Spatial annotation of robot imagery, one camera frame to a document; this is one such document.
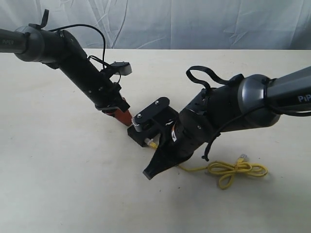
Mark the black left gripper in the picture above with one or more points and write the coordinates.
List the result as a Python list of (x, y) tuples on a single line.
[(113, 104)]

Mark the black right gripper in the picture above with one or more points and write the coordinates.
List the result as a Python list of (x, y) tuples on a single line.
[(178, 141)]

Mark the black rectangular network box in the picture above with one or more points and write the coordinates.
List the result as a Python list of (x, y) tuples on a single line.
[(139, 137)]

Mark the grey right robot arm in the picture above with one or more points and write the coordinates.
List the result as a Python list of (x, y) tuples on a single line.
[(240, 103)]

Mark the grey wrinkled backdrop curtain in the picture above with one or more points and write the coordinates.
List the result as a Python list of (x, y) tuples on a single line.
[(172, 24)]

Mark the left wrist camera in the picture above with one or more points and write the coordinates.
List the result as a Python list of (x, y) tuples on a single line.
[(120, 68)]

